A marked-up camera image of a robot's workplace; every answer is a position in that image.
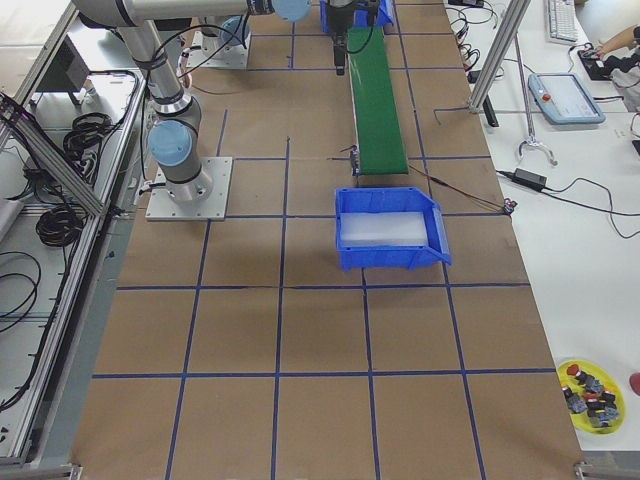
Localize brown paper table cover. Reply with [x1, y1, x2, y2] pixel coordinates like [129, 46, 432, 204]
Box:
[72, 1, 581, 479]

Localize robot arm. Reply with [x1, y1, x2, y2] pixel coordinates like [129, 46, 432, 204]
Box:
[74, 1, 311, 202]
[198, 15, 250, 55]

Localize blue bin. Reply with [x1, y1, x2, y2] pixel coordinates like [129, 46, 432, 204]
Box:
[320, 1, 395, 34]
[335, 187, 452, 271]

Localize left blue bin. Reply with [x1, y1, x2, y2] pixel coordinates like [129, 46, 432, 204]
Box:
[320, 1, 395, 34]

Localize green conveyor belt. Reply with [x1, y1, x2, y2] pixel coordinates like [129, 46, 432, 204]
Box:
[348, 27, 408, 175]

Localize aluminium frame post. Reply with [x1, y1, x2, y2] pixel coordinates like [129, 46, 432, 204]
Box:
[468, 0, 530, 113]

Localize red black conveyor wires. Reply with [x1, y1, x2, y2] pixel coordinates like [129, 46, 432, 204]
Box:
[409, 167, 517, 215]

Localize white keyboard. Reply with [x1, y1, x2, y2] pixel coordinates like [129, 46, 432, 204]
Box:
[544, 0, 578, 45]

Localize right blue bin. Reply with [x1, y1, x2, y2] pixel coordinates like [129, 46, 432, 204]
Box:
[335, 187, 452, 271]

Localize black power adapter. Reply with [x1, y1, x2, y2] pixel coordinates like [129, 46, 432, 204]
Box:
[512, 168, 547, 192]

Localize teach pendant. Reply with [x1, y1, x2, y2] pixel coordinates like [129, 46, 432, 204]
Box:
[527, 73, 606, 125]

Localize yellow tray of buttons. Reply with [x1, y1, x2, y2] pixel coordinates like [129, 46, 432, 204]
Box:
[557, 359, 626, 435]

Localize reacher grabber tool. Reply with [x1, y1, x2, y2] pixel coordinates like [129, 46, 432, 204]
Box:
[512, 39, 559, 167]

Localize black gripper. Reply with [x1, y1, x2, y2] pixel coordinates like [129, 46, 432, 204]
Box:
[327, 0, 356, 76]

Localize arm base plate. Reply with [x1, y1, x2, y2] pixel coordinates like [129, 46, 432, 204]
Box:
[186, 31, 251, 70]
[145, 157, 233, 221]

